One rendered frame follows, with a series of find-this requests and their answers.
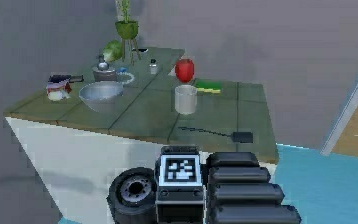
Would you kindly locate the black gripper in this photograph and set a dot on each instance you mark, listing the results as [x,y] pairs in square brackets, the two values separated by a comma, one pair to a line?
[133,193]

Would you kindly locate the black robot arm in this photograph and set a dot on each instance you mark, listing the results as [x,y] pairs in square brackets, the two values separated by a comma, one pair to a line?
[233,186]

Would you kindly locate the white kitchen counter green top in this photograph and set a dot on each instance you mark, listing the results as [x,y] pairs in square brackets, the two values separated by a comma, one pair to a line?
[147,110]

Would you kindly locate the large silver bowl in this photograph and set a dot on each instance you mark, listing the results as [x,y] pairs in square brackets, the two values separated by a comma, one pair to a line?
[100,95]

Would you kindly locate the white mug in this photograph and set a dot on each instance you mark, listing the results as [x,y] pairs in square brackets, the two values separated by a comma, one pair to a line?
[185,100]

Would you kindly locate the black spatula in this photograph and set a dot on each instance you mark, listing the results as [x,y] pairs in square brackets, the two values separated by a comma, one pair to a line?
[233,136]

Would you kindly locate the white plate blue item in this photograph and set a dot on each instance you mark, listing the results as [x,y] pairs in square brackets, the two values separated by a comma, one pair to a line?
[125,76]

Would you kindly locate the grey pot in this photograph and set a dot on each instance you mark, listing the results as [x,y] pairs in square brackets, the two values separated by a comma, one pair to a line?
[104,74]

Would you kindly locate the small salt shaker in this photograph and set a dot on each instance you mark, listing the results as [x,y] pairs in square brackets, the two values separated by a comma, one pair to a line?
[153,67]

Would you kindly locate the red white wrapped food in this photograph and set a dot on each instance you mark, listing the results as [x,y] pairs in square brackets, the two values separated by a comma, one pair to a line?
[57,90]

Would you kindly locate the green yellow sponge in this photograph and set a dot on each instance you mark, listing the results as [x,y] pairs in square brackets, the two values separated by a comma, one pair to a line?
[207,85]

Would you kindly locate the silver kettle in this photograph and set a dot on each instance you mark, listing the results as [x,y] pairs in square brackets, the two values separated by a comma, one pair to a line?
[102,64]

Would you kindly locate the black pan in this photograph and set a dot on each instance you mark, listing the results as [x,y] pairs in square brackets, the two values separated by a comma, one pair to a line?
[64,78]

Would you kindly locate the green lettuce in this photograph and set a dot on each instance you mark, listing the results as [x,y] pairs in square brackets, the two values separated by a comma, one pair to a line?
[112,50]

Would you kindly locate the green potted house plant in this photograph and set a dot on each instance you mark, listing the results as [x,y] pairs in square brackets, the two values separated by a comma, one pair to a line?
[127,28]

